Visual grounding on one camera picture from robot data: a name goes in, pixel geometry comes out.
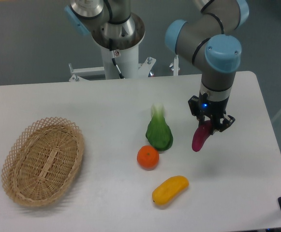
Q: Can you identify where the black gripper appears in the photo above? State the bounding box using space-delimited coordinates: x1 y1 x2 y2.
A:
188 94 235 135

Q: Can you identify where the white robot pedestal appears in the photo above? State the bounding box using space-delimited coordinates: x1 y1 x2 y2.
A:
68 13 181 82

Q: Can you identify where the black white cable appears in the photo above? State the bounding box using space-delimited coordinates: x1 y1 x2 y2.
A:
109 38 126 79

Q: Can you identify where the purple sweet potato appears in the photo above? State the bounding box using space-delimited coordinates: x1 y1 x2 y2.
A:
192 120 212 152

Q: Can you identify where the yellow mango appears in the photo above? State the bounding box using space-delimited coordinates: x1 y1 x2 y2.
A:
151 175 189 205

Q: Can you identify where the green bok choy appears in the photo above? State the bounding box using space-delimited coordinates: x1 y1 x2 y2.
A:
146 104 173 151

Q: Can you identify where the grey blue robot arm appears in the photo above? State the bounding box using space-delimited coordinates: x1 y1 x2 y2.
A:
64 0 249 134

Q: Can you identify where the orange tangerine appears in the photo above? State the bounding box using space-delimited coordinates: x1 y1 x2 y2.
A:
137 145 160 170

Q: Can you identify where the woven wicker basket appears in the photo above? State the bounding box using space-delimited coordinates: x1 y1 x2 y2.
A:
1 117 85 207

